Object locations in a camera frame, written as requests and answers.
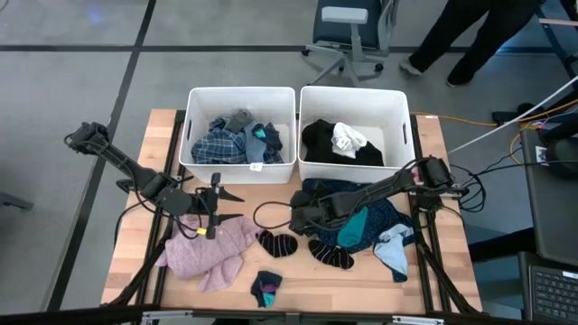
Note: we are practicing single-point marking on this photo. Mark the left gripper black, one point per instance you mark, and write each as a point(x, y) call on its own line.
point(214, 203)

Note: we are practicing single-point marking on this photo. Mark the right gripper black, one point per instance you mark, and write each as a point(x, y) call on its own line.
point(316, 212)

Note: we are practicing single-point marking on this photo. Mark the blue plaid shirt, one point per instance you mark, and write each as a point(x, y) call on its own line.
point(217, 146)

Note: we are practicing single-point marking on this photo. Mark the slate blue sock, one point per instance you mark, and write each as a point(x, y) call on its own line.
point(255, 151)

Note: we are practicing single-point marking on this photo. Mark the navy dotted garment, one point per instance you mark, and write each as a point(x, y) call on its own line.
point(384, 216)

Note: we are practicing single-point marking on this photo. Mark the black sweater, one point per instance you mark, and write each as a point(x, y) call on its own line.
point(318, 140)

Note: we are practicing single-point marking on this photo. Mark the white garment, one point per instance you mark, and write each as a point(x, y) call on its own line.
point(347, 140)

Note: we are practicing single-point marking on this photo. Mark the dark sock teal patch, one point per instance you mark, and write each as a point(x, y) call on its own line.
point(273, 137)

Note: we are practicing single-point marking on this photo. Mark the grey sock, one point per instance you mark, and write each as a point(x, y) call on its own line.
point(238, 121)

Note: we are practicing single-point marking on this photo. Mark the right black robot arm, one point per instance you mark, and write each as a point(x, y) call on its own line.
point(388, 185)

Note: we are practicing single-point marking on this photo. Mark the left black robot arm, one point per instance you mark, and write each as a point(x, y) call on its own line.
point(135, 173)

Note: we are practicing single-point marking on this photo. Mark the black purple striped sock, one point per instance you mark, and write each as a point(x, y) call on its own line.
point(332, 255)
point(277, 244)

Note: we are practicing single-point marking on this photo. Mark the white basket label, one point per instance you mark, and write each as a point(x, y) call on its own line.
point(256, 167)

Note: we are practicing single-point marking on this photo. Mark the pink knit sweater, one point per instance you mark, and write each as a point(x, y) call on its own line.
point(203, 257)

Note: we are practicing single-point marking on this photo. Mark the light blue garment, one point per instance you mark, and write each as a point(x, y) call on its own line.
point(393, 255)

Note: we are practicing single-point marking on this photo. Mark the purple black teal sock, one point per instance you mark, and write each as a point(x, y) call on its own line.
point(266, 289)

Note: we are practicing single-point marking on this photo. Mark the white perforated plastic basket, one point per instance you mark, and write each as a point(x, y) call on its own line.
point(235, 97)
point(361, 101)

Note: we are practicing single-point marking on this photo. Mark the grey office chair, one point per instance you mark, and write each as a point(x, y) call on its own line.
point(347, 27)

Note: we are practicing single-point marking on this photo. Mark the grey chair leg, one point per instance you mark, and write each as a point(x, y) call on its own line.
point(15, 201)

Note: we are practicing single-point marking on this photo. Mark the black floor power strip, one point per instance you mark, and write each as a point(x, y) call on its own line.
point(506, 118)

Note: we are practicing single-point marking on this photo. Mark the black desk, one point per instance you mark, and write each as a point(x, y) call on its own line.
point(551, 212)

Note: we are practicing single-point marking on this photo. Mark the person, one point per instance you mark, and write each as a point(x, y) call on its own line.
point(474, 31)

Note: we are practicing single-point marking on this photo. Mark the black round object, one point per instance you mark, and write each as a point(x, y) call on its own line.
point(562, 155)

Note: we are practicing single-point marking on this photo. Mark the black laptop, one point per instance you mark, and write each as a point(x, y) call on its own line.
point(555, 293)

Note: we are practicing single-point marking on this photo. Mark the blue metal table leg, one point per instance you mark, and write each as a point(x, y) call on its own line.
point(553, 43)

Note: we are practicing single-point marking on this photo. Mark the silver frame bracket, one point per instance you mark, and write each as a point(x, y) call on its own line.
point(417, 320)
point(167, 317)

